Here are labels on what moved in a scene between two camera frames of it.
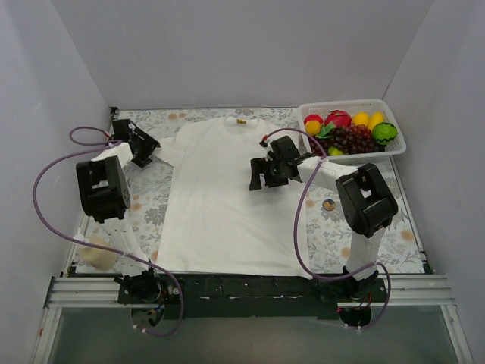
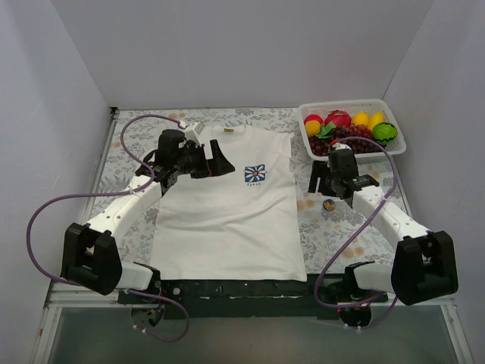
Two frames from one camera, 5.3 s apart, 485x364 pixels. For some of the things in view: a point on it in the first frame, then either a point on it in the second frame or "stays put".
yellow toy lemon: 361,118 stays put
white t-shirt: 212,223 stays put
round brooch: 328,204 stays put
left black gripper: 142,148 -> 206,161
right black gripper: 265,172 -> 323,182
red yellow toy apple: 312,123 stays put
